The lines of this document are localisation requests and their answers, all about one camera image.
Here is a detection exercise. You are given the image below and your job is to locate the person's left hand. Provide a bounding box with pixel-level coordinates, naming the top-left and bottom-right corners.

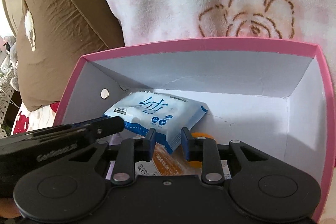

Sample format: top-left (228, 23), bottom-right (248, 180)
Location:
top-left (0, 198), bottom-right (21, 219)

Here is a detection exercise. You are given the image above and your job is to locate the pink cardboard box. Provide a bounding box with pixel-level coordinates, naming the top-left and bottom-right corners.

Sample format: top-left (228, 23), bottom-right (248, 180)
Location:
top-left (54, 37), bottom-right (335, 220)

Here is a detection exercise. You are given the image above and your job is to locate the blue wet wipes pack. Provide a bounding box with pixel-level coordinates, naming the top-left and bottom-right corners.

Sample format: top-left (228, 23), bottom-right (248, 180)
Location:
top-left (104, 90), bottom-right (207, 154)

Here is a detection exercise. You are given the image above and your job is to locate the grey plush toy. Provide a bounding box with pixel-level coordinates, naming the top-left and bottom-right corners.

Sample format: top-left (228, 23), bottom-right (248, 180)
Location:
top-left (3, 36), bottom-right (19, 92)

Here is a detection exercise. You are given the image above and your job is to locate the brown pillow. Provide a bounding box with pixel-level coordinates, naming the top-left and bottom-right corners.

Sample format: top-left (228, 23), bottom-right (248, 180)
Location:
top-left (17, 0), bottom-right (125, 111)

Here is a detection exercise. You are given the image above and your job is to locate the small white tissue pack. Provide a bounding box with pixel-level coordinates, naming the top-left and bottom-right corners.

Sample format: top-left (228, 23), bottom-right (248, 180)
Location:
top-left (221, 160), bottom-right (232, 180)

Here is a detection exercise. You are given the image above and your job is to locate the orange dental floss box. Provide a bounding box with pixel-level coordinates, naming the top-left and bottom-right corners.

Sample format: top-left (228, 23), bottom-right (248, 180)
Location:
top-left (135, 143), bottom-right (202, 176)

